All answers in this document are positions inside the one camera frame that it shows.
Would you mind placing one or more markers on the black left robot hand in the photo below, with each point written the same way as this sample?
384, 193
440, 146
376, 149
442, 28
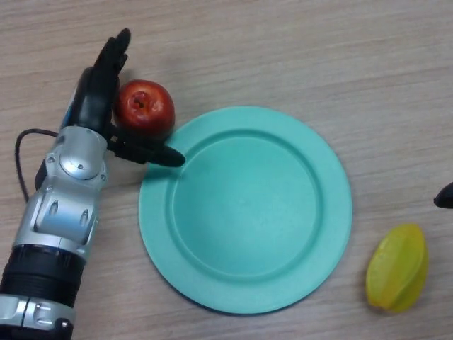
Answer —
97, 95

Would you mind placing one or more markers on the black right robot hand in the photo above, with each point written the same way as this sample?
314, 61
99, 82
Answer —
445, 198

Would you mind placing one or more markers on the red apple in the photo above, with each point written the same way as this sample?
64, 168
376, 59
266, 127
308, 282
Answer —
147, 106

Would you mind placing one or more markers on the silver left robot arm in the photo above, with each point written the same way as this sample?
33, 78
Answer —
53, 219

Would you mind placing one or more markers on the green round plate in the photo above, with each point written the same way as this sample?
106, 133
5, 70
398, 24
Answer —
247, 212

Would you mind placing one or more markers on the yellow starfruit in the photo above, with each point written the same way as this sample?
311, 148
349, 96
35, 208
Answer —
398, 269

